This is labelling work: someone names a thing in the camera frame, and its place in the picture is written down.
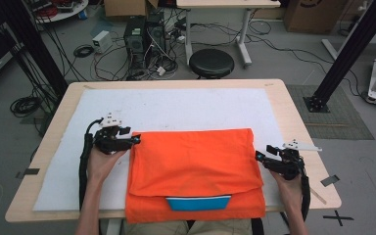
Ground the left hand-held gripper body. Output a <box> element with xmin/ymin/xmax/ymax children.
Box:
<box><xmin>92</xmin><ymin>112</ymin><xmax>128</xmax><ymax>156</ymax></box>

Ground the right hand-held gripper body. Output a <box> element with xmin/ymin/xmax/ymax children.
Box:
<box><xmin>267</xmin><ymin>139</ymin><xmax>323</xmax><ymax>180</ymax></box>

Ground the orange polo shirt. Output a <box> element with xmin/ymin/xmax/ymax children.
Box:
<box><xmin>124</xmin><ymin>127</ymin><xmax>267</xmax><ymax>224</ymax></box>

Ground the person's right hand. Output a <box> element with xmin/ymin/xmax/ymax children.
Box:
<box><xmin>269</xmin><ymin>170</ymin><xmax>303</xmax><ymax>207</ymax></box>

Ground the person's left hand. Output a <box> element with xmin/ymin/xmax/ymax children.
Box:
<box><xmin>86</xmin><ymin>150</ymin><xmax>128</xmax><ymax>187</ymax></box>

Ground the thin wooden stick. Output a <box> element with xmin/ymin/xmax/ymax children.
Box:
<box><xmin>309</xmin><ymin>186</ymin><xmax>328</xmax><ymax>206</ymax></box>

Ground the grey tape strip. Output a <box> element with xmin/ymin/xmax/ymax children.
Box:
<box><xmin>320</xmin><ymin>174</ymin><xmax>341</xmax><ymax>188</ymax></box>

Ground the white mat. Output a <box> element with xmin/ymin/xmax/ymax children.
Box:
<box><xmin>32</xmin><ymin>87</ymin><xmax>303</xmax><ymax>212</ymax></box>

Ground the grey floor mat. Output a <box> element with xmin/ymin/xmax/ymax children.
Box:
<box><xmin>287</xmin><ymin>84</ymin><xmax>375</xmax><ymax>141</ymax></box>

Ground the black chair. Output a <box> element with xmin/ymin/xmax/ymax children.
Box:
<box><xmin>251</xmin><ymin>215</ymin><xmax>265</xmax><ymax>235</ymax></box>

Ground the black tape strip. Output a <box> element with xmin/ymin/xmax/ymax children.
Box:
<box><xmin>15</xmin><ymin>167</ymin><xmax>41</xmax><ymax>179</ymax></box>

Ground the black computer tower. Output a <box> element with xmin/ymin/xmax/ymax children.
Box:
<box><xmin>146</xmin><ymin>23</ymin><xmax>168</xmax><ymax>65</ymax></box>
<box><xmin>122</xmin><ymin>16</ymin><xmax>147</xmax><ymax>71</ymax></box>

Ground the small white box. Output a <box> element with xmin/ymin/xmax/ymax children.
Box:
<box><xmin>91</xmin><ymin>29</ymin><xmax>113</xmax><ymax>54</ymax></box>

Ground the black round stool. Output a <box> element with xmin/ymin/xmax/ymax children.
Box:
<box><xmin>188</xmin><ymin>48</ymin><xmax>235</xmax><ymax>80</ymax></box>

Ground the black metal stand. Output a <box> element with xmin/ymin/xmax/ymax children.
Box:
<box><xmin>0</xmin><ymin>0</ymin><xmax>70</xmax><ymax>99</ymax></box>
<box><xmin>303</xmin><ymin>0</ymin><xmax>376</xmax><ymax>114</ymax></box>

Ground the round white table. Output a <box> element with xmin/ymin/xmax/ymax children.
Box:
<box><xmin>28</xmin><ymin>0</ymin><xmax>90</xmax><ymax>24</ymax></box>

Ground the large cardboard box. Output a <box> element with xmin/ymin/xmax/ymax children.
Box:
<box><xmin>283</xmin><ymin>0</ymin><xmax>349</xmax><ymax>35</ymax></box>

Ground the white desk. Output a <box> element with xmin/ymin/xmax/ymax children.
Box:
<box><xmin>175</xmin><ymin>0</ymin><xmax>282</xmax><ymax>69</ymax></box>

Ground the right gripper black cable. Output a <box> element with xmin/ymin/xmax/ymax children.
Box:
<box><xmin>298</xmin><ymin>163</ymin><xmax>311</xmax><ymax>223</ymax></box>

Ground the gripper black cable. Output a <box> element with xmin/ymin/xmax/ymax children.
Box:
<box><xmin>298</xmin><ymin>163</ymin><xmax>311</xmax><ymax>223</ymax></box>
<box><xmin>78</xmin><ymin>117</ymin><xmax>104</xmax><ymax>212</ymax></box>

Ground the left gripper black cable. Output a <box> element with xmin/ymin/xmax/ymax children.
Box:
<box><xmin>78</xmin><ymin>117</ymin><xmax>104</xmax><ymax>212</ymax></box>

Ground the tangle of floor cables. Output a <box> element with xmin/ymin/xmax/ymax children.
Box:
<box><xmin>92</xmin><ymin>42</ymin><xmax>180</xmax><ymax>82</ymax></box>

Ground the coil of black cable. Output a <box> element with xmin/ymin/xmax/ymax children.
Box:
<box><xmin>9</xmin><ymin>95</ymin><xmax>43</xmax><ymax>118</ymax></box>
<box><xmin>72</xmin><ymin>44</ymin><xmax>95</xmax><ymax>59</ymax></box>

